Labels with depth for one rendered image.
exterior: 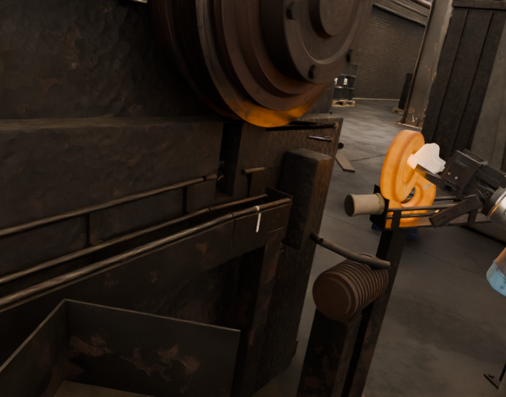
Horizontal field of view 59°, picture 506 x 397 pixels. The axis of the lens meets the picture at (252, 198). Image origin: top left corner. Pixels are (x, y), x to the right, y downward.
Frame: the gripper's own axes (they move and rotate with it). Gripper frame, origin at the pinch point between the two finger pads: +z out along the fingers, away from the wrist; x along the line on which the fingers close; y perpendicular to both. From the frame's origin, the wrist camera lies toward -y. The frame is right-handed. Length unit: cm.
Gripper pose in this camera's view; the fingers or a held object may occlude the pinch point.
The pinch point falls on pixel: (405, 157)
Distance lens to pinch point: 103.2
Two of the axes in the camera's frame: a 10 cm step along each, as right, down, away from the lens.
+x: -6.2, 1.3, -7.7
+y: 3.7, -8.2, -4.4
